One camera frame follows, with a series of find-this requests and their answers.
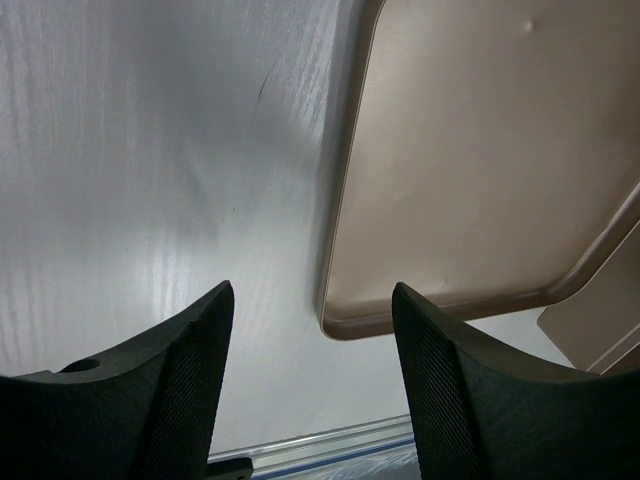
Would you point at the aluminium rail frame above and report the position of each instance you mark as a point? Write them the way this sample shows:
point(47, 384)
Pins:
point(329, 449)

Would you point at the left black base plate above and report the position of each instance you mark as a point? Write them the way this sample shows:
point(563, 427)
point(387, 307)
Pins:
point(240, 468)

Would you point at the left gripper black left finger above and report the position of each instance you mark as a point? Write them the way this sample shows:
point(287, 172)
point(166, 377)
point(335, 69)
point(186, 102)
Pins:
point(143, 409)

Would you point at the tan square tin box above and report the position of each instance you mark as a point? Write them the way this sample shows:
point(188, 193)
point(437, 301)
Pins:
point(597, 329)

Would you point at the tan square tin lid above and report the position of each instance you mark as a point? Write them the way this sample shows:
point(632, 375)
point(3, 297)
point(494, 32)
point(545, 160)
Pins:
point(489, 157)

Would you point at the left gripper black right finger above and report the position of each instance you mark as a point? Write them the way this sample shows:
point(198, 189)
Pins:
point(482, 409)

